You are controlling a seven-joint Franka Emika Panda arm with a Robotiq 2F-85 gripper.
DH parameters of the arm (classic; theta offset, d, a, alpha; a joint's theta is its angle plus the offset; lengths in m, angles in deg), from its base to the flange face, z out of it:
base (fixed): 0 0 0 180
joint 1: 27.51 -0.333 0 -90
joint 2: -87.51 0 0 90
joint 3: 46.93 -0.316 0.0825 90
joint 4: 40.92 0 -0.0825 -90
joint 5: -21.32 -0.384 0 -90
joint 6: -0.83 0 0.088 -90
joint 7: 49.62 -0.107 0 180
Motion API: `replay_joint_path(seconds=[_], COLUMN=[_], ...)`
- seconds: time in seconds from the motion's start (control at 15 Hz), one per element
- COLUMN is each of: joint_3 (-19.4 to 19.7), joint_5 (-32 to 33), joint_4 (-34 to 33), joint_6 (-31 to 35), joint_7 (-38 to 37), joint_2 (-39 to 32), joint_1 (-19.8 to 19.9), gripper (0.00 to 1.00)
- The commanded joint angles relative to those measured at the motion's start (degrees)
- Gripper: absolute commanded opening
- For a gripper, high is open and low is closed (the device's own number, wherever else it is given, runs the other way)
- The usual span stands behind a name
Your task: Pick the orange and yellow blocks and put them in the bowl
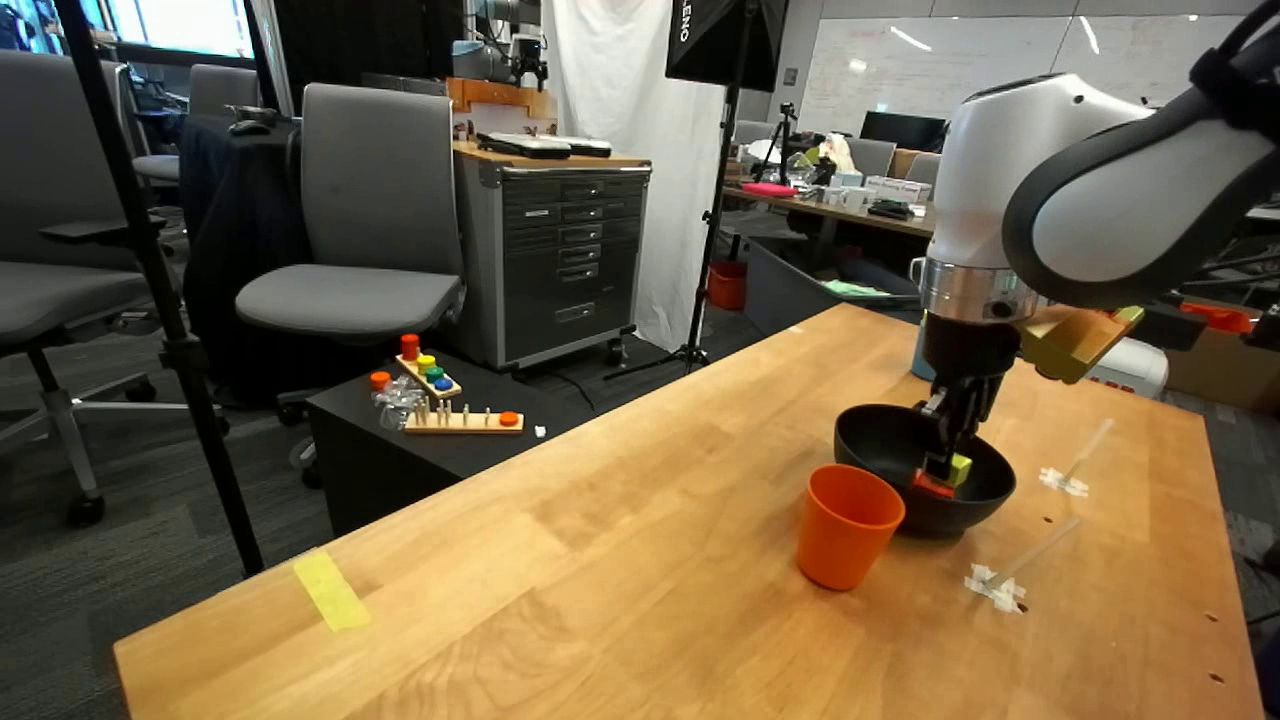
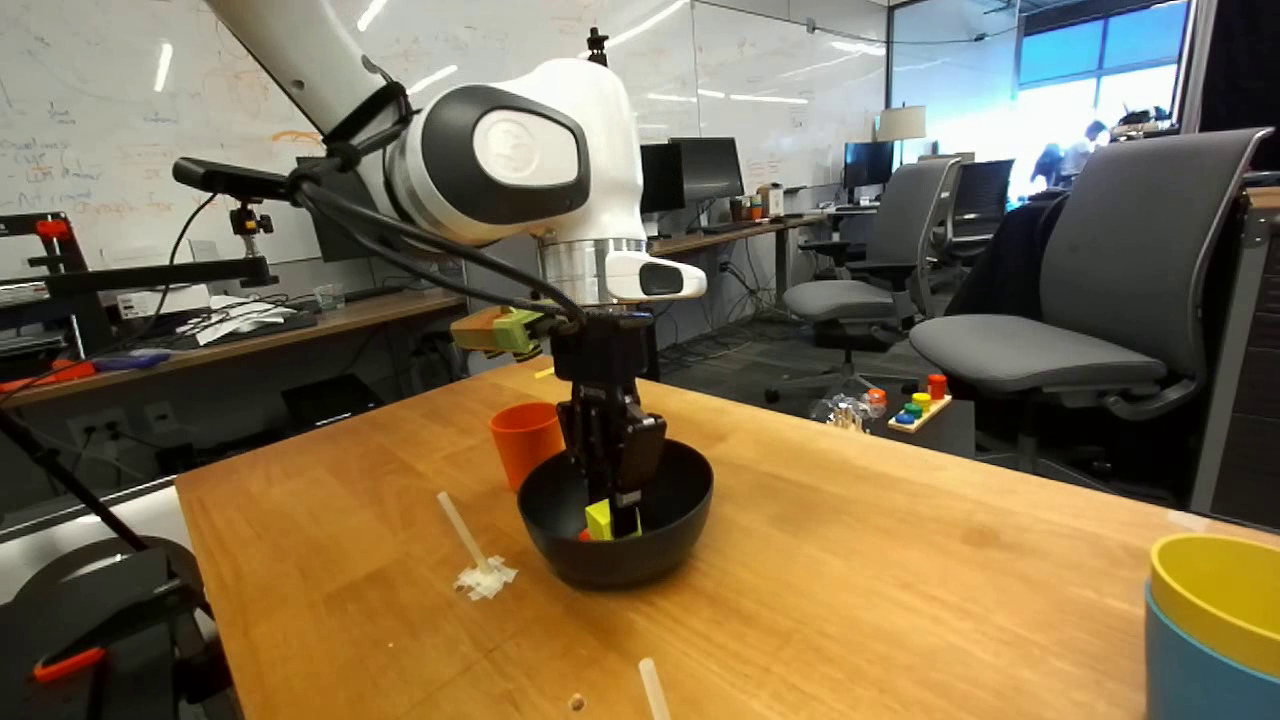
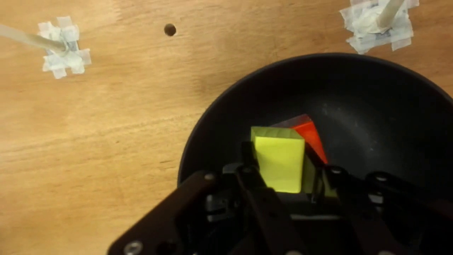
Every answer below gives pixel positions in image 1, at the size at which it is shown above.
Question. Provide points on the red bucket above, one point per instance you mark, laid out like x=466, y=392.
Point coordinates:
x=729, y=284

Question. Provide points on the white backdrop cloth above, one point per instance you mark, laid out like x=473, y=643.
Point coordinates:
x=614, y=81

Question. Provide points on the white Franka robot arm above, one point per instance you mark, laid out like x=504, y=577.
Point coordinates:
x=984, y=175

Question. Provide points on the wooden stick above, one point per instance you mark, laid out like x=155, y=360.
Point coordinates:
x=1061, y=483

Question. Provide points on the grey metal drawer cabinet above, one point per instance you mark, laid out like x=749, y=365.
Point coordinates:
x=560, y=252

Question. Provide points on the yellow wooden cube block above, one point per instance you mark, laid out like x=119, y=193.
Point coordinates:
x=962, y=468

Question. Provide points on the black light stand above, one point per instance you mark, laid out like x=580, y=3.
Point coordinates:
x=705, y=241

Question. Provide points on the grey office chair with armrests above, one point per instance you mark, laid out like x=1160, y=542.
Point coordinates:
x=53, y=162
x=380, y=175

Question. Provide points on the black hanging panel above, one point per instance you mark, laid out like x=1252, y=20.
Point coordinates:
x=366, y=38

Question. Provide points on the black keyboard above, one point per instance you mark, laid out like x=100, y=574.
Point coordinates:
x=540, y=140

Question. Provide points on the white brush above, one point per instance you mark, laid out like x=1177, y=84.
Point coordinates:
x=994, y=585

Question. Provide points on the brown cardboard box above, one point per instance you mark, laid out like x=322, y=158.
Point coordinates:
x=1227, y=375

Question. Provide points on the black computer monitor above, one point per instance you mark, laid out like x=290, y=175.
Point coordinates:
x=905, y=129

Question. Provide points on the black jacket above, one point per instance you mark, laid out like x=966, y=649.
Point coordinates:
x=220, y=241

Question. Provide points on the black plastic bowl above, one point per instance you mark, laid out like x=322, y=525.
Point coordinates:
x=882, y=444

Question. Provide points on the clear plastic toy bag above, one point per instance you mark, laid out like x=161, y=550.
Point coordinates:
x=388, y=402

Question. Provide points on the wooden peg board toy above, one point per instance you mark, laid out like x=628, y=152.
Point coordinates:
x=461, y=421

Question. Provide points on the black softbox light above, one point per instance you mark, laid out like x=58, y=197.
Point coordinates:
x=720, y=40

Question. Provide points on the black low side table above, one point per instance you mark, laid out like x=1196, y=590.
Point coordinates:
x=402, y=468

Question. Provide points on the orange plastic cup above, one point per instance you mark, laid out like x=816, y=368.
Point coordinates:
x=845, y=534

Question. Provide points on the cluttered background desk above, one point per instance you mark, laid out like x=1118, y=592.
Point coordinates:
x=840, y=209

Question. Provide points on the black camera tripod pole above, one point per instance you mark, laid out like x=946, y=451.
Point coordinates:
x=144, y=266

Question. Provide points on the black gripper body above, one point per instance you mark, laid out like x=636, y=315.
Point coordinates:
x=968, y=349

